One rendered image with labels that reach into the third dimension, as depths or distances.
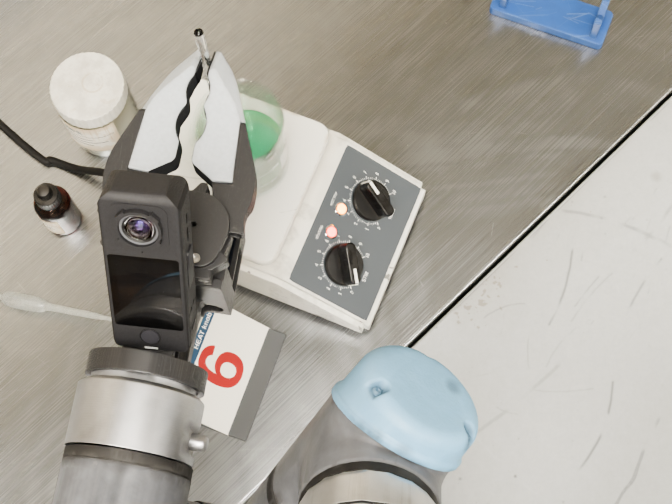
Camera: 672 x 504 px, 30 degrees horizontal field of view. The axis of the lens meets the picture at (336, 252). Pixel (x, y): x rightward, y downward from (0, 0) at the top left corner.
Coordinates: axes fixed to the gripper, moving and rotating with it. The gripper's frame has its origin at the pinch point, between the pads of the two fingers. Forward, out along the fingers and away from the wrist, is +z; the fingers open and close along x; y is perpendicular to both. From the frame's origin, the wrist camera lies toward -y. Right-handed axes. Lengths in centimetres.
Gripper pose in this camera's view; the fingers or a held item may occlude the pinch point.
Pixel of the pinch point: (205, 65)
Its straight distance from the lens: 79.2
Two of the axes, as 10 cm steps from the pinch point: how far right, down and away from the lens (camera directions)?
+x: 9.9, 1.4, -0.7
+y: 0.2, 3.1, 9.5
